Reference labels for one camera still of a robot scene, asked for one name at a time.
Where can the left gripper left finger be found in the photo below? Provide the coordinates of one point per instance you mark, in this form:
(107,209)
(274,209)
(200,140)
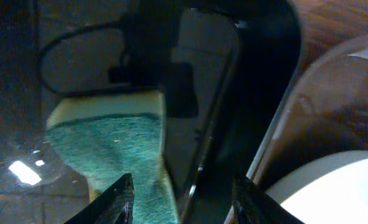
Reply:
(113,206)

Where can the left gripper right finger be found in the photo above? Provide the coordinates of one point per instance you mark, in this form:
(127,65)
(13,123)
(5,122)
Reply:
(253,206)

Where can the green yellow sponge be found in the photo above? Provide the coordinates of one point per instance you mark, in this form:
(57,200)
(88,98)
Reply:
(104,137)

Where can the white plate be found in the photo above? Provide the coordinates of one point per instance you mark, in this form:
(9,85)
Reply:
(332,189)

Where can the brown serving tray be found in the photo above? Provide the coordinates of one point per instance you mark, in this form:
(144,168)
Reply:
(324,112)

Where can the black rectangular tray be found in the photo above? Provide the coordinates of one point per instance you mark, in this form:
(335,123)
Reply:
(222,67)

